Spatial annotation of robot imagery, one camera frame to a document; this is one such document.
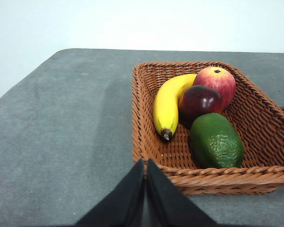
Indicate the dark red plum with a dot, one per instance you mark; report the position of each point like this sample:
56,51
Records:
198,101

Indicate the green avocado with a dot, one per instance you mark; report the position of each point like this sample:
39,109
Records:
215,142

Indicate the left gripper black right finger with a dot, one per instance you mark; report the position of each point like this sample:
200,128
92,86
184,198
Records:
165,203

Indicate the brown woven wicker basket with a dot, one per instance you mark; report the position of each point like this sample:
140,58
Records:
262,132

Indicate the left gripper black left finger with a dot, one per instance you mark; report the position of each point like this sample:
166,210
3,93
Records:
123,203

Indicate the yellow banana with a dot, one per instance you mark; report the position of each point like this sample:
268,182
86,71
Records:
165,106

